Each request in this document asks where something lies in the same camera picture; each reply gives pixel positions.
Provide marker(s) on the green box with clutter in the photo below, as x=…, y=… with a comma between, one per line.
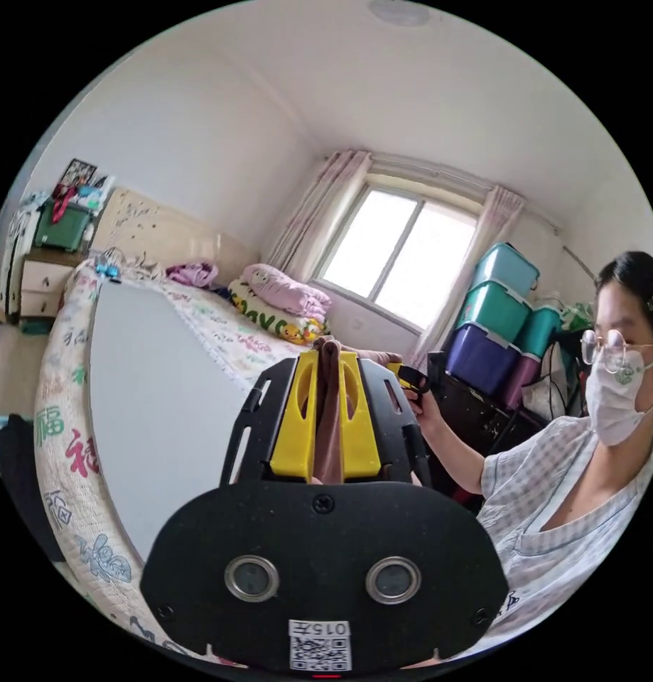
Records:
x=59, y=226

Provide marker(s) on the bed with printed sheet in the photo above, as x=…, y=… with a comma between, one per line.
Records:
x=225, y=330

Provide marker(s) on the window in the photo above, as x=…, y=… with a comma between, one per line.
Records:
x=406, y=250

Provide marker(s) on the white nightstand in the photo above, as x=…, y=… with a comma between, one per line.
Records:
x=41, y=288

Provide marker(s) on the pink folded blanket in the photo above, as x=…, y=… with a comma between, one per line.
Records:
x=289, y=293

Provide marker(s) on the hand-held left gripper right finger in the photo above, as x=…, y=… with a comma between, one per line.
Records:
x=358, y=431

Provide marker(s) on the blue storage box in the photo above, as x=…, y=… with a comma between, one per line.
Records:
x=480, y=359

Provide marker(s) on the brown patterned long sleeve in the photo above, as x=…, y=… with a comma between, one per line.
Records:
x=330, y=415

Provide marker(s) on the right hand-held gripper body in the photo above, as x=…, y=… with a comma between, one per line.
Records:
x=419, y=386

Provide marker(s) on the purple storage box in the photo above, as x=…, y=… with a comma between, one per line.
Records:
x=520, y=381

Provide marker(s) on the folded blanket with green print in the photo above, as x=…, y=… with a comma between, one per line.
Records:
x=262, y=314

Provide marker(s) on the person's right hand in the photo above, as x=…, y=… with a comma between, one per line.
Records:
x=428, y=413

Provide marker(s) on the pile of clothes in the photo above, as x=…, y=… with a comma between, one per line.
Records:
x=193, y=273

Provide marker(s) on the white flat board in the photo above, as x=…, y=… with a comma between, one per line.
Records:
x=155, y=405

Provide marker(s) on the person's right forearm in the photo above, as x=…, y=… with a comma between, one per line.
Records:
x=462, y=455

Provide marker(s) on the pink curtain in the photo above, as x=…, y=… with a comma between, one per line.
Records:
x=315, y=213
x=491, y=234

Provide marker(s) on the small blue toy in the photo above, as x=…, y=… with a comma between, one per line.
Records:
x=107, y=265

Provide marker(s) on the small teal storage box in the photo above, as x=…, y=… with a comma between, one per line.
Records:
x=540, y=330

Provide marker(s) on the person's body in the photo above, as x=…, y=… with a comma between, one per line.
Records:
x=571, y=479

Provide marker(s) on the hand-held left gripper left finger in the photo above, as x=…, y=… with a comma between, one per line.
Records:
x=293, y=426

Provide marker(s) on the black cabinet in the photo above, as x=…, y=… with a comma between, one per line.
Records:
x=480, y=415

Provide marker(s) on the green storage box with lid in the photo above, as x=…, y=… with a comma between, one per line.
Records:
x=491, y=311

